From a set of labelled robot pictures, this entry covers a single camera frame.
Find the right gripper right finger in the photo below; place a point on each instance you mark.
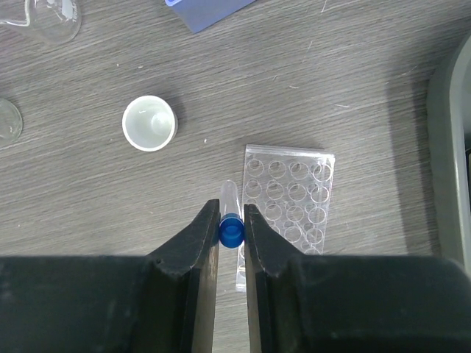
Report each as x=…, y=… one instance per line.
x=276, y=318

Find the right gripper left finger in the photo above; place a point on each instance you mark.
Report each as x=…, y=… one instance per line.
x=177, y=309

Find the blue-capped test tube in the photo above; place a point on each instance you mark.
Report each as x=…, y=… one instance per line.
x=231, y=227

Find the clear plastic tube rack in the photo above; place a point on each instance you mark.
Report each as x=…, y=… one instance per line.
x=292, y=188

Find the small white crucible cup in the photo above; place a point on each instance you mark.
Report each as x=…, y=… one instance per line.
x=149, y=123

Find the small glass bottle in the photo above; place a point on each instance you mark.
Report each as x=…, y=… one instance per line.
x=11, y=122

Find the dark green tray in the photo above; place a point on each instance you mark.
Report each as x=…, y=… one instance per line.
x=448, y=110

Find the purple-blue plastic bin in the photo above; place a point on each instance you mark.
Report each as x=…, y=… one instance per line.
x=200, y=14

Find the glass beaker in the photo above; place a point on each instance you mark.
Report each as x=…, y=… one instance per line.
x=54, y=22

